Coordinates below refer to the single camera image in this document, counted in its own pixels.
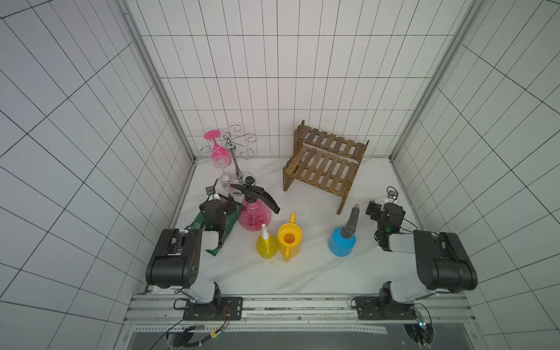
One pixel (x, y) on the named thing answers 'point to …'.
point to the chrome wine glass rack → (230, 139)
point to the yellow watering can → (289, 239)
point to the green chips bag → (200, 223)
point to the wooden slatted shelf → (324, 160)
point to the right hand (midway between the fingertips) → (377, 200)
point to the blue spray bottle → (342, 240)
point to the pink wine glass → (221, 157)
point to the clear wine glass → (225, 179)
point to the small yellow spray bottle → (267, 244)
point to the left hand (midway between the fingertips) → (219, 199)
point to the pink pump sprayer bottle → (256, 209)
